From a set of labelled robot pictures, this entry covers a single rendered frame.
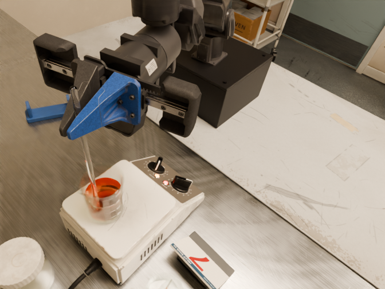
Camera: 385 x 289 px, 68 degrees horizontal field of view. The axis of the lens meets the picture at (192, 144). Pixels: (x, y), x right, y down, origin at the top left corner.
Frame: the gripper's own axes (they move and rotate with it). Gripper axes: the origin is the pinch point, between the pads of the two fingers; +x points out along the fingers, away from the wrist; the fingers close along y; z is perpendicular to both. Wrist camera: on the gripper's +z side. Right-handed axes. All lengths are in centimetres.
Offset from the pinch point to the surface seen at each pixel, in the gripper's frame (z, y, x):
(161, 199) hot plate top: 17.2, -6.9, -4.3
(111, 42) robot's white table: 26, 32, -52
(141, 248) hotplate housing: 19.5, -7.2, 2.6
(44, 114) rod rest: 25.2, 26.0, -16.8
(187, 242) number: 24.4, -12.5, -3.1
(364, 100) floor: 116, -103, -228
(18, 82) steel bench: 26, 40, -24
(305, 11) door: 84, -29, -304
